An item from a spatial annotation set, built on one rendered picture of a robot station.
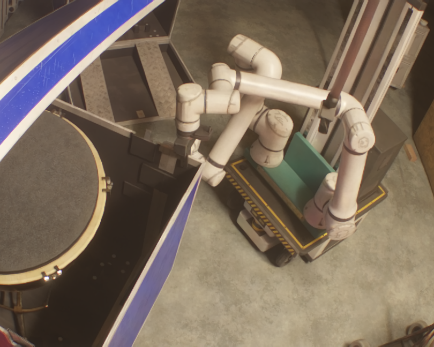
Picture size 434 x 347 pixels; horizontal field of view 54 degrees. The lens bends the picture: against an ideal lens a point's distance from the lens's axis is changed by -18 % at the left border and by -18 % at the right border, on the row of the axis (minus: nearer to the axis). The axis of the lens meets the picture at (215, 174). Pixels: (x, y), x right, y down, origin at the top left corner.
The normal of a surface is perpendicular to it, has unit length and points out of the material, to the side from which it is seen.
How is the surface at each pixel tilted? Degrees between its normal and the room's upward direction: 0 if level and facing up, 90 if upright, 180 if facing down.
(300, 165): 90
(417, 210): 0
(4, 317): 0
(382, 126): 0
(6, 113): 52
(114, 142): 90
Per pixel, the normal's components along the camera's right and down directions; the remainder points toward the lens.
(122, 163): -0.33, 0.64
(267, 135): -0.59, 0.50
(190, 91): 0.03, -0.60
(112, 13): 0.86, -0.08
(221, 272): 0.23, -0.66
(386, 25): -0.78, 0.32
